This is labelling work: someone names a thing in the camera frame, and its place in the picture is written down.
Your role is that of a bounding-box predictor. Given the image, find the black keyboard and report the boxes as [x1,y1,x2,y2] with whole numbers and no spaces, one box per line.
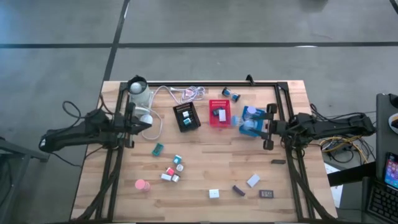
[366,179,398,224]

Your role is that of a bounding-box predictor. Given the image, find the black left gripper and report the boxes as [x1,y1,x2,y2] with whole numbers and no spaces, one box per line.
[119,103,152,148]

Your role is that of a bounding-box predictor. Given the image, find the black aluminium table frame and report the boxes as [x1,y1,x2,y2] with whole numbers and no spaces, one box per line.
[70,80,335,224]

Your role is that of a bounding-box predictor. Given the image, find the tangled floor cables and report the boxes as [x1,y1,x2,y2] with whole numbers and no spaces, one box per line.
[310,104,379,164]

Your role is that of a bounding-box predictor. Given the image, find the blue plastic basket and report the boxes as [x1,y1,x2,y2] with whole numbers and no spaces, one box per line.
[238,105,268,138]

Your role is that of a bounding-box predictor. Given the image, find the dark computer desk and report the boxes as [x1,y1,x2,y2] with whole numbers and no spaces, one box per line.
[374,92,398,187]

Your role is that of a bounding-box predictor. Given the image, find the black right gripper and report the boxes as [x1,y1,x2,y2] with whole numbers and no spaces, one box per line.
[248,103,290,151]

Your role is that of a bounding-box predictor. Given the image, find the white cable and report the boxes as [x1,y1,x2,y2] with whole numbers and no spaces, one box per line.
[141,85,206,141]

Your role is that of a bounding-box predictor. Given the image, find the black plastic basket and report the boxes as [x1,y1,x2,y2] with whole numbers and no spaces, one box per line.
[172,101,202,133]

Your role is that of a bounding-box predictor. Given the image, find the blue hourglass with black caps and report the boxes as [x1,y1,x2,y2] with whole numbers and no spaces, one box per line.
[221,86,242,103]

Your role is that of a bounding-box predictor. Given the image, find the pink capped sand hourglass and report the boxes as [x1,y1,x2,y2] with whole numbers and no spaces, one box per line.
[134,179,151,192]

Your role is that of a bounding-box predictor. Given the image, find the red plastic basket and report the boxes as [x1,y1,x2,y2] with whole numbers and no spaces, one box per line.
[208,99,232,128]

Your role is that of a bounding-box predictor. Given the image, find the teal digital timer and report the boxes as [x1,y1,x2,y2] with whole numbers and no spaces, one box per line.
[151,142,165,157]

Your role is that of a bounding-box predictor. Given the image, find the white paper sheet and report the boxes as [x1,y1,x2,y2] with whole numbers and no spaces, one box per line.
[323,161,345,209]

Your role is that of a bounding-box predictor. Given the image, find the grey metal cart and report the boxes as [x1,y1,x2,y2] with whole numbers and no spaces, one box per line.
[0,136,50,224]

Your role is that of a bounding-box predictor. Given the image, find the white cylindrical desk device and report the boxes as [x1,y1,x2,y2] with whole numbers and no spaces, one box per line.
[127,75,155,126]

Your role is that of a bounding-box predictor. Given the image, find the smartphone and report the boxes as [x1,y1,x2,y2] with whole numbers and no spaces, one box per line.
[384,152,398,190]

